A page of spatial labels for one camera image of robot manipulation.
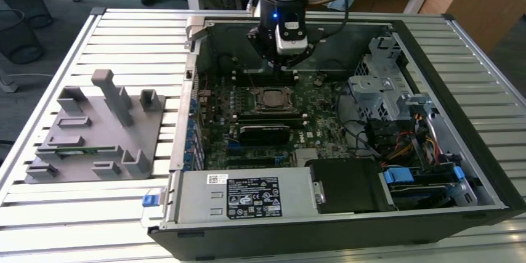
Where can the grey parts rack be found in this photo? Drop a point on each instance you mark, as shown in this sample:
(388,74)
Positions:
(143,139)

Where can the CPU socket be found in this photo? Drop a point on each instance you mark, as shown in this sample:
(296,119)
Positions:
(268,110)

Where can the green motherboard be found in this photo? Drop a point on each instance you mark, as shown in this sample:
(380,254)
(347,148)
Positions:
(328,127)

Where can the small graphics card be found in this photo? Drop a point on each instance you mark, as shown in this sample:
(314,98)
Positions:
(263,136)

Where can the black mesh waste bin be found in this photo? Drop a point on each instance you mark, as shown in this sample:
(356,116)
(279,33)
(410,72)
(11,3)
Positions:
(39,7)
(20,44)

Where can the blue disk carrier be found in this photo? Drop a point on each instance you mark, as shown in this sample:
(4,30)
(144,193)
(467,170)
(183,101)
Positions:
(398,178)

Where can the white table foot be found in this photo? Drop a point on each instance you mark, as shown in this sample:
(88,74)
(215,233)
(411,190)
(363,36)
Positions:
(8,84)

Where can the silver heat sink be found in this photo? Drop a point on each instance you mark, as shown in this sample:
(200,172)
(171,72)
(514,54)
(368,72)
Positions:
(306,156)

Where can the green RAM stick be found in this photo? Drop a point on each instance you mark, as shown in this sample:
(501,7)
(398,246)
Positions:
(92,150)
(271,123)

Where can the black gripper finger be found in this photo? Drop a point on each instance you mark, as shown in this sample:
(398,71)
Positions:
(302,56)
(255,41)

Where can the white camera with black plate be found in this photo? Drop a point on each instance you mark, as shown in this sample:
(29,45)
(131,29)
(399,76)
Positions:
(291,44)

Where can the black hard disk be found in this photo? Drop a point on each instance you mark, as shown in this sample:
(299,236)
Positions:
(415,196)

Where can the blue case latch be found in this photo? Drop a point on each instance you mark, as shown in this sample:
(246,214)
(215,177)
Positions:
(149,200)

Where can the blue plastic drive clip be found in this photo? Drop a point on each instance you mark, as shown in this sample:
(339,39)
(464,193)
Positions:
(458,173)

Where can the black PC case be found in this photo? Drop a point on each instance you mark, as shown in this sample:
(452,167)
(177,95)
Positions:
(287,241)

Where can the silver CPU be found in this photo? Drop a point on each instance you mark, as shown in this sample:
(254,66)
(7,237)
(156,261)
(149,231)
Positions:
(274,98)

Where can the silver drive cage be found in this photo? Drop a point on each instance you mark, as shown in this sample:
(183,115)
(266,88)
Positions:
(370,90)

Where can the black plastic bracket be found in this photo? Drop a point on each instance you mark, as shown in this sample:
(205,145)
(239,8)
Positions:
(383,135)

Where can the silver power supply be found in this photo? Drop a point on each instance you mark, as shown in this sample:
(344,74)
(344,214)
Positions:
(196,195)

